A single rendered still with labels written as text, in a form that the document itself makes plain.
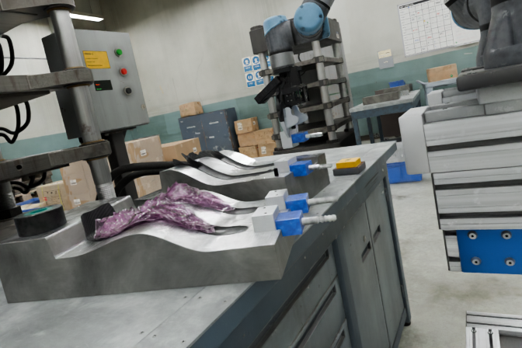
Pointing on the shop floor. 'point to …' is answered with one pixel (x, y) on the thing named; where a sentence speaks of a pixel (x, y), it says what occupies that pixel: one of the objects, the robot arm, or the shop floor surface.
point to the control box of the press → (105, 92)
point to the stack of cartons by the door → (254, 138)
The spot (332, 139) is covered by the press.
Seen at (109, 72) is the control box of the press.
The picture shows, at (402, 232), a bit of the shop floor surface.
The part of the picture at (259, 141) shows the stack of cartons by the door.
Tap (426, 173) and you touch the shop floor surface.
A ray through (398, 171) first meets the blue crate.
